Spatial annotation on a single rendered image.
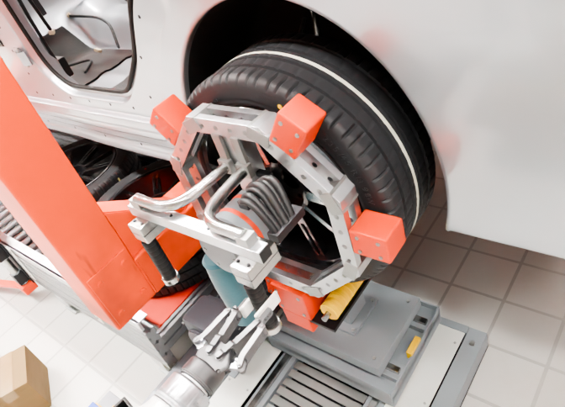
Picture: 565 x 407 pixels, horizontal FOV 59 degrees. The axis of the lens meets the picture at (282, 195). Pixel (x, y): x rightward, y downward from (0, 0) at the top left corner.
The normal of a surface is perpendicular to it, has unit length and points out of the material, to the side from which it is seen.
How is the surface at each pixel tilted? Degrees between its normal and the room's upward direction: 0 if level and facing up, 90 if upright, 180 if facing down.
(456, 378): 0
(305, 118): 35
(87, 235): 90
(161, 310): 0
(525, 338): 0
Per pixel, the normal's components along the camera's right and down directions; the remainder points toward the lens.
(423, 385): -0.27, -0.76
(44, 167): 0.77, 0.20
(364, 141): 0.49, -0.25
